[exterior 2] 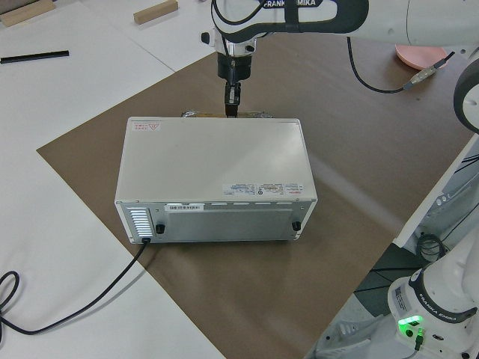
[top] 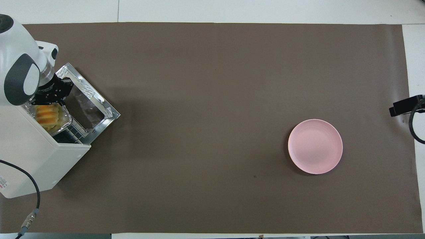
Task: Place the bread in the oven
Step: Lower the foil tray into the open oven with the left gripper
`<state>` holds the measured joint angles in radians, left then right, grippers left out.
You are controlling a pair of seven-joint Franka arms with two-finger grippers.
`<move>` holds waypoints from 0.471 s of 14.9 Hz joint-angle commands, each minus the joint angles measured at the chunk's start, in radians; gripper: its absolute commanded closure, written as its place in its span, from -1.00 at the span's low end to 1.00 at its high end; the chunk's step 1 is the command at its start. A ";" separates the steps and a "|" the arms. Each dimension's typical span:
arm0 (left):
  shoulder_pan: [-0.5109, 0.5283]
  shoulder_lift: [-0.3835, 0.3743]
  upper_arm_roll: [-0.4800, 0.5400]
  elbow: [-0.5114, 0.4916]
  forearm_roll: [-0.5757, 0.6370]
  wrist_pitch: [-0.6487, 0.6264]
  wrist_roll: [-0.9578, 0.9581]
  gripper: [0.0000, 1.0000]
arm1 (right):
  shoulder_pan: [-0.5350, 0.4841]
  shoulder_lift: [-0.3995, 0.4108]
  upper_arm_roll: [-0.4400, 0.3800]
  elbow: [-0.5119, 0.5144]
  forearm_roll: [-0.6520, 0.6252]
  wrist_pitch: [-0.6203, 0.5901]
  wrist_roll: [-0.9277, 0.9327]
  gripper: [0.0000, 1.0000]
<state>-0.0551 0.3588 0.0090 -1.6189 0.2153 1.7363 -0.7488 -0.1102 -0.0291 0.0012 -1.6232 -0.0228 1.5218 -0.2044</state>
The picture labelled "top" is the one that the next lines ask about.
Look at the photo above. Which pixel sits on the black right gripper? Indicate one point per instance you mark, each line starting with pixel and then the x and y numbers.
pixel 403 105

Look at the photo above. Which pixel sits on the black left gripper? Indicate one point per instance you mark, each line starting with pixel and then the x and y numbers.
pixel 53 89

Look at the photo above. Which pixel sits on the yellow sliced bread loaf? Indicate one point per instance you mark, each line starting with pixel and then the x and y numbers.
pixel 48 116

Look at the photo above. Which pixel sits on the aluminium foil tray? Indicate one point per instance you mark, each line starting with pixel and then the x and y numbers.
pixel 65 121

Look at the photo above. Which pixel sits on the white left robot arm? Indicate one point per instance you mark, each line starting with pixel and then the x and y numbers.
pixel 16 49

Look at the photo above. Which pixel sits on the glass oven door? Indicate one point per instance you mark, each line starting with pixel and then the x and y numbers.
pixel 84 106

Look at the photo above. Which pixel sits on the metal oven rack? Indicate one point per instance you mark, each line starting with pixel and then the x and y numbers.
pixel 74 132

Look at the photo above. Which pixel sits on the cream toaster oven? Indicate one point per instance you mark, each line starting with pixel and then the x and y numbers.
pixel 30 156

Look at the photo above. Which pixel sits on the pink round plate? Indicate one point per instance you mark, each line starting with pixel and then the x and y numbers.
pixel 315 146

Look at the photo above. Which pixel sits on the brown table mat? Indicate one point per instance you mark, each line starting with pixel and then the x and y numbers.
pixel 212 99

